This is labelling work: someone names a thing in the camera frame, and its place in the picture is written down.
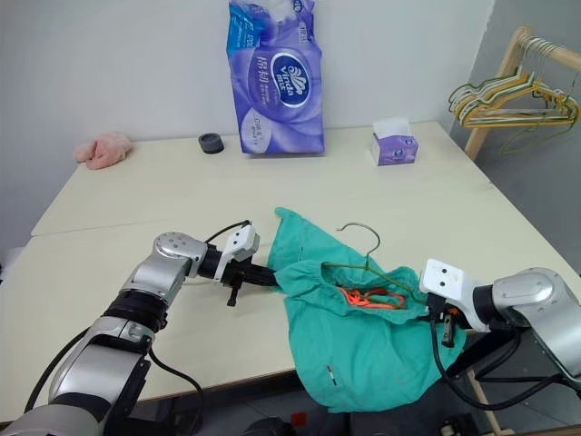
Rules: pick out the pink fluffy cloth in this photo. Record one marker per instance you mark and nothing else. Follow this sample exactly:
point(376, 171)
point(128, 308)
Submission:
point(102, 152)

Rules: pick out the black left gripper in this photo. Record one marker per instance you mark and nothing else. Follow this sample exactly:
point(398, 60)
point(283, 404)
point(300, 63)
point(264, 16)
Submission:
point(240, 272)

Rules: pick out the wooden clothes rack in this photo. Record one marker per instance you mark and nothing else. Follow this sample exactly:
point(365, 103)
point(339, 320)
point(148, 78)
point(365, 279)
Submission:
point(479, 136)

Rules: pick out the purple tissue box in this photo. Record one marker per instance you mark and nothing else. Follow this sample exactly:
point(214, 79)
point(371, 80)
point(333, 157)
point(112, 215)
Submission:
point(395, 152)

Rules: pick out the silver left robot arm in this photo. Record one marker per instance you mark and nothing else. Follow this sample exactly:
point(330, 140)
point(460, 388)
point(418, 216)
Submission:
point(150, 277)

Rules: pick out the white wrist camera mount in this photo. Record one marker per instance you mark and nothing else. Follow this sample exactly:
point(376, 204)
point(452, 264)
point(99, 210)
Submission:
point(240, 240)
point(442, 277)

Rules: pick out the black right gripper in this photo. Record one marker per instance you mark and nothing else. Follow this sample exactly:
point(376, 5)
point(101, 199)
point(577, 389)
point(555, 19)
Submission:
point(448, 331)

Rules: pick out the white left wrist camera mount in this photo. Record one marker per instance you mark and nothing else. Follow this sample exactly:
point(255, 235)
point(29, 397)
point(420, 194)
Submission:
point(240, 240)

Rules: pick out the dark rounded shape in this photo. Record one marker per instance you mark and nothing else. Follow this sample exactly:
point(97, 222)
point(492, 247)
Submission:
point(268, 428)

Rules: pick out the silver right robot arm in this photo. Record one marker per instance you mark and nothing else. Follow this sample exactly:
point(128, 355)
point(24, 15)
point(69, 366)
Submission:
point(531, 290)

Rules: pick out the purple tissue paper pack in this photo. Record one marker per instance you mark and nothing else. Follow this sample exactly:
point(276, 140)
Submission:
point(277, 113)

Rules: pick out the light wooden leg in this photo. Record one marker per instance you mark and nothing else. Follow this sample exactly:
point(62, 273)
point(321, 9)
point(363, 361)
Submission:
point(488, 409)

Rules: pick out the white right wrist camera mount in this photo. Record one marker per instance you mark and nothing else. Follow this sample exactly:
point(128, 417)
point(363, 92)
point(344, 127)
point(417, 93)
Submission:
point(442, 277)

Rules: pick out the green shorts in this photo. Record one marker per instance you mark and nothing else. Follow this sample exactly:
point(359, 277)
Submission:
point(363, 354)

